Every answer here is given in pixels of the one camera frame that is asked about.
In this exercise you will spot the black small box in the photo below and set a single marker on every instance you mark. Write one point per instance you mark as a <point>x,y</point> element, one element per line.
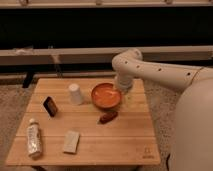
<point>50,106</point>

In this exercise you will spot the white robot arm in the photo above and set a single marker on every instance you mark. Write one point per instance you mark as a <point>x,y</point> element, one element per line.
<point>192,140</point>

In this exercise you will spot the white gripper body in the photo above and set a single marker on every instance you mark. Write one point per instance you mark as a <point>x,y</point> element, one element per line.
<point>123,82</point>

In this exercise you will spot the orange ceramic bowl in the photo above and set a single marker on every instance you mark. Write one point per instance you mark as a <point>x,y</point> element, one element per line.
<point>105,96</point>

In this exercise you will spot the white paper cup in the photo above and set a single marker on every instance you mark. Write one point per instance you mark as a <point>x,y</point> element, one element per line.
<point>75,94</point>

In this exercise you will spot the long white shelf rail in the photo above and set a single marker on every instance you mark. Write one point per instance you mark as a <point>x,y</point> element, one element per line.
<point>30,56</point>

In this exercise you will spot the wooden folding table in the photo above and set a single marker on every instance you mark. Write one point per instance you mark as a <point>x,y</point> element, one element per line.
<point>127,140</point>

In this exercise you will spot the clear plastic bottle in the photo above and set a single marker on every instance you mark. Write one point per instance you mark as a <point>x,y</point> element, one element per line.
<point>34,143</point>

